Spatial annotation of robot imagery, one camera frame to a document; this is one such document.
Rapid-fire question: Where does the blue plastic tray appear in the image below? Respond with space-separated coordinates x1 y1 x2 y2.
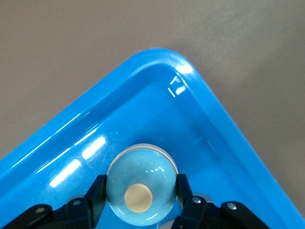
0 48 305 229

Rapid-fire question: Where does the light blue call bell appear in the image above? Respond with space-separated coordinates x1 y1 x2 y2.
106 143 179 227

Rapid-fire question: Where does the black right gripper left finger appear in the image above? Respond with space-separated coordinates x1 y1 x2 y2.
0 175 107 229

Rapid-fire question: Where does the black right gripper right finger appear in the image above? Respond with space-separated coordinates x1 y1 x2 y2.
173 174 270 229

